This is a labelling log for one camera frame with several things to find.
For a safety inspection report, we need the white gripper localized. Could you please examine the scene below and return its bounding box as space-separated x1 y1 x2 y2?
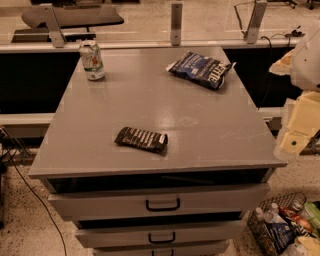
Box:
273 91 320 162

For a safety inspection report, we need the black rxbar chocolate wrapper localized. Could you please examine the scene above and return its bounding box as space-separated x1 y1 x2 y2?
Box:
115 127 168 153

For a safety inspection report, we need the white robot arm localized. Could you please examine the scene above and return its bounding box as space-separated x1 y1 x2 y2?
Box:
269 19 320 161

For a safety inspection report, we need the green packet in basket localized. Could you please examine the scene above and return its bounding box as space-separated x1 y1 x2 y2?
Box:
301 201 320 229

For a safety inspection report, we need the orange red snack packet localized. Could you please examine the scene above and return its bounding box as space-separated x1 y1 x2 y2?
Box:
279 206 312 232

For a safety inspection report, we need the clear water bottle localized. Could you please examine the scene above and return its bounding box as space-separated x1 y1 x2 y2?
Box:
255 203 285 224

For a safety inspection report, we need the blue snack bag in basket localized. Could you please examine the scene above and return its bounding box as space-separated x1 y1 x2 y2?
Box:
266 222 295 253

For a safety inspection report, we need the blue kettle chips bag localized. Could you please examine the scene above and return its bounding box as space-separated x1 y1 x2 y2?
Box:
166 51 234 91

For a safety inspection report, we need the yellow packet in basket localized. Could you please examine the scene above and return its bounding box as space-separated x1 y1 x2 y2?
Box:
296 236 320 256

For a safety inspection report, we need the grey drawer cabinet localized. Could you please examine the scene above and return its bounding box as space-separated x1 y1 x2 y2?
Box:
29 48 280 256

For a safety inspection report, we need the green white soda can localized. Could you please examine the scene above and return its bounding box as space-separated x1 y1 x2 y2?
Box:
79 40 105 81

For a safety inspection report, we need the black bench behind glass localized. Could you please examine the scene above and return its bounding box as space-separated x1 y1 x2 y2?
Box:
11 4 124 43

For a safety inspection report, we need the wire mesh basket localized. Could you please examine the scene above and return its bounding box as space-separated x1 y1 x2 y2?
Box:
247 192 308 256

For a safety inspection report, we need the black cable at rail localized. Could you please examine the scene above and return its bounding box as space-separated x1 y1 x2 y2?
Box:
233 1 306 48

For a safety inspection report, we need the right metal rail bracket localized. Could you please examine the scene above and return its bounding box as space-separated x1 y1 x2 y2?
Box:
244 0 267 44

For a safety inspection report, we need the metal rail bracket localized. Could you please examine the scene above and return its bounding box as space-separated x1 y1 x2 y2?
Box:
244 0 267 44
170 2 183 46
38 3 65 48

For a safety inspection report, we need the middle drawer black handle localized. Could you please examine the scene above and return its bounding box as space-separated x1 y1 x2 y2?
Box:
148 232 176 244

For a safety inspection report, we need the drawer black handle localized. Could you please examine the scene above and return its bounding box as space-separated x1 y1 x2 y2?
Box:
151 248 175 256
148 232 176 244
145 198 181 212

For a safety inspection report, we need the top drawer black handle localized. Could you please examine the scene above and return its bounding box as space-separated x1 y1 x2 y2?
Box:
145 198 181 212

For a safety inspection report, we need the bottom drawer black handle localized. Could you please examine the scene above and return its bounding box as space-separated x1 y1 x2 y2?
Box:
151 248 175 256

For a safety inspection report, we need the middle metal rail bracket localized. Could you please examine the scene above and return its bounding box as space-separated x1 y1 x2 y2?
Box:
170 2 183 46

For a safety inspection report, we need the black floor cable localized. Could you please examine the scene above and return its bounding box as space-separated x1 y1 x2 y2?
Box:
0 146 69 256

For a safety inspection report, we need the left metal rail bracket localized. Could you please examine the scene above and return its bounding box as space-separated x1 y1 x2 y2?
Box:
38 3 65 48

